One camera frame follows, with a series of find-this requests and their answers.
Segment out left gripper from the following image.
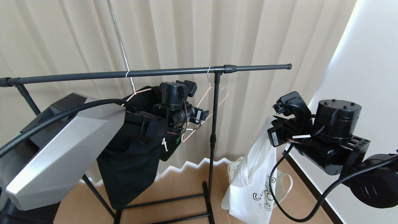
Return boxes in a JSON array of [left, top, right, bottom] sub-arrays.
[[173, 107, 209, 126]]

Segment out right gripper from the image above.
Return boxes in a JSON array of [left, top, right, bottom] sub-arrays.
[[267, 118, 354, 176]]

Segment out pink clothes hanger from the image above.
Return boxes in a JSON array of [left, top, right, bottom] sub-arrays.
[[123, 71, 152, 106], [182, 67, 229, 142]]

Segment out black shorts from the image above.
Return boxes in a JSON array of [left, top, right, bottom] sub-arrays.
[[97, 86, 184, 209]]

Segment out white garment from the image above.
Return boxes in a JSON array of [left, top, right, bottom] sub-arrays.
[[221, 117, 278, 224]]

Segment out black clothes rack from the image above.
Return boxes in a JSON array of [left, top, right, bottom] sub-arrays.
[[0, 64, 292, 224]]

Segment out beige curtain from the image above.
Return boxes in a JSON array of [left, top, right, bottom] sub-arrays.
[[0, 0, 356, 184]]

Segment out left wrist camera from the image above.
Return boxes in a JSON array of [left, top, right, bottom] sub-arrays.
[[176, 80, 198, 97]]

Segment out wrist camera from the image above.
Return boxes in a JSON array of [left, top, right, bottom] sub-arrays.
[[273, 91, 313, 119], [176, 80, 198, 97]]

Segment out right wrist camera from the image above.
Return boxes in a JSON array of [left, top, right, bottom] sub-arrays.
[[273, 91, 313, 119]]

